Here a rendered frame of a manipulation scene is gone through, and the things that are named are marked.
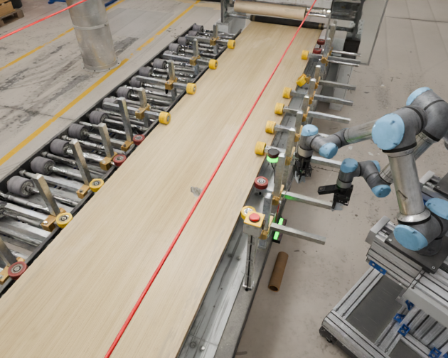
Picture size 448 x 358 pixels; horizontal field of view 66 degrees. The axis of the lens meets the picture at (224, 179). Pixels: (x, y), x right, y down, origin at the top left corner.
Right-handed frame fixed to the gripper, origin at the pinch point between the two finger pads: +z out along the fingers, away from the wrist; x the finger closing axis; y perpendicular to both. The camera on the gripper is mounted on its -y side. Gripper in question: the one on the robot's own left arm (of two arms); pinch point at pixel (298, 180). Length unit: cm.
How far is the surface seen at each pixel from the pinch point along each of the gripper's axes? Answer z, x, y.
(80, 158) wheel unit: -6, -121, -13
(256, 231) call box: -18, -29, 52
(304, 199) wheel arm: 12.4, 4.5, 1.9
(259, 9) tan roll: -17, 1, -268
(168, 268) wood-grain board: 11, -67, 49
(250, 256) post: 3, -30, 48
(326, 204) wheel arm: 12.5, 16.4, 6.5
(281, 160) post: -15.3, -11.2, 1.6
